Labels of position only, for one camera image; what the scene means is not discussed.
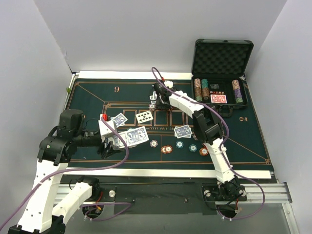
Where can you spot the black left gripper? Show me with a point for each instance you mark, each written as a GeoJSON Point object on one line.
{"type": "Point", "coordinates": [105, 145]}

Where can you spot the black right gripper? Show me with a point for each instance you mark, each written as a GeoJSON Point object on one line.
{"type": "Point", "coordinates": [160, 102]}

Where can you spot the nine of spades card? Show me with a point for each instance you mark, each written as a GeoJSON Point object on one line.
{"type": "Point", "coordinates": [143, 117]}

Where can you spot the blue card seat five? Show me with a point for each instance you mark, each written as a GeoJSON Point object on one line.
{"type": "Point", "coordinates": [119, 120]}

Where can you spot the blue backed card deck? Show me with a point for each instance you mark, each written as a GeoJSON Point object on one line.
{"type": "Point", "coordinates": [135, 136]}

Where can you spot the blue card seat three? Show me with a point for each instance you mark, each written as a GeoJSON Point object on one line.
{"type": "Point", "coordinates": [183, 131]}

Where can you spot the red five chip stack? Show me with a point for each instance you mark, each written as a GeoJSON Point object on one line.
{"type": "Point", "coordinates": [166, 149]}

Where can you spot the red five chips seat three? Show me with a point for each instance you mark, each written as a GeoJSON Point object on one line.
{"type": "Point", "coordinates": [203, 152]}

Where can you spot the blue playing card box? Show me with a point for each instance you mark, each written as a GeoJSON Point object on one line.
{"type": "Point", "coordinates": [116, 142]}

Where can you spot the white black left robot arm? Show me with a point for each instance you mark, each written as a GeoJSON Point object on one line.
{"type": "Point", "coordinates": [41, 216]}

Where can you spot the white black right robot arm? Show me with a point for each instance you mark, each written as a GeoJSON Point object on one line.
{"type": "Point", "coordinates": [208, 130]}

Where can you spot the dark green poker mat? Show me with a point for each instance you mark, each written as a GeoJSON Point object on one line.
{"type": "Point", "coordinates": [245, 146]}

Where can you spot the brown chip row in case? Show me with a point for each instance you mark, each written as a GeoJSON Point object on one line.
{"type": "Point", "coordinates": [197, 88]}

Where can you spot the green brown chip row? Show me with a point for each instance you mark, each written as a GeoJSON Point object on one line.
{"type": "Point", "coordinates": [205, 89]}

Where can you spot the green chip stack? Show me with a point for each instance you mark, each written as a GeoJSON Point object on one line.
{"type": "Point", "coordinates": [179, 144]}

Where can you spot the red card deck in case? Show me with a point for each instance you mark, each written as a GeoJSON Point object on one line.
{"type": "Point", "coordinates": [219, 99]}

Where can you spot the black poker chip case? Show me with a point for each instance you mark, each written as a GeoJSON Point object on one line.
{"type": "Point", "coordinates": [221, 62]}

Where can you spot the purple brown chip row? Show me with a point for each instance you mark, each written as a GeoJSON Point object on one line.
{"type": "Point", "coordinates": [237, 92]}

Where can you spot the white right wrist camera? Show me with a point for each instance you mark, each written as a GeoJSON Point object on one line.
{"type": "Point", "coordinates": [169, 84]}

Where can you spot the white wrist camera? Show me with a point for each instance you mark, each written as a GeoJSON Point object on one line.
{"type": "Point", "coordinates": [107, 129]}
{"type": "Point", "coordinates": [169, 84]}

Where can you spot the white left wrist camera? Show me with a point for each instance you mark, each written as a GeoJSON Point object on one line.
{"type": "Point", "coordinates": [107, 129]}

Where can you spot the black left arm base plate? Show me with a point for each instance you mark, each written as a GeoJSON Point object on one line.
{"type": "Point", "coordinates": [103, 193]}

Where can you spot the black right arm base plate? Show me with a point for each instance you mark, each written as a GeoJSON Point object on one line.
{"type": "Point", "coordinates": [214, 193]}

